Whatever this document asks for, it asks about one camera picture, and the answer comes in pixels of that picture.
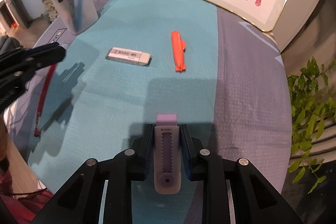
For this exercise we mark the green potted plant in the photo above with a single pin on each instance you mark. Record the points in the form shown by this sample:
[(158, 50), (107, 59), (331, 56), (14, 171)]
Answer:
[(312, 104)]

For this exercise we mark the white eraser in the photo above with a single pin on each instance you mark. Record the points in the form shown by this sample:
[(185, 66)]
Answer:
[(127, 56)]

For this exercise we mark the teal grey tablecloth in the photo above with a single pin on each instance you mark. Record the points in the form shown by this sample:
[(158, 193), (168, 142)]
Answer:
[(233, 97)]

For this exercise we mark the orange highlighter pen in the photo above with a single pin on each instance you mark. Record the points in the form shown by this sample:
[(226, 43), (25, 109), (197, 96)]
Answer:
[(179, 47)]

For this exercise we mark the frosted plastic pen cup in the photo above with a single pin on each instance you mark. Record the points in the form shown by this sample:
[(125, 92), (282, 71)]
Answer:
[(89, 15)]

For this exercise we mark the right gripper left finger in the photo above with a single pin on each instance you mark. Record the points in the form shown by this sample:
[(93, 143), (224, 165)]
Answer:
[(101, 190)]

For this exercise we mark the white purple utility knife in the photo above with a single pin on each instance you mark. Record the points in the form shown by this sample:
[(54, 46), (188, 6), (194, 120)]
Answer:
[(167, 155)]

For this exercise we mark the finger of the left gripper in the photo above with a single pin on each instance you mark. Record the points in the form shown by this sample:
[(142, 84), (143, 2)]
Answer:
[(37, 61), (54, 47)]

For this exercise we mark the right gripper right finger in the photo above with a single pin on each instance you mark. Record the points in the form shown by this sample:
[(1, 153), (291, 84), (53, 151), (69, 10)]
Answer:
[(235, 188)]

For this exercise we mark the red gel pen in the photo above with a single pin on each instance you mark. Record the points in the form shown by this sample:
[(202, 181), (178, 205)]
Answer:
[(42, 99)]

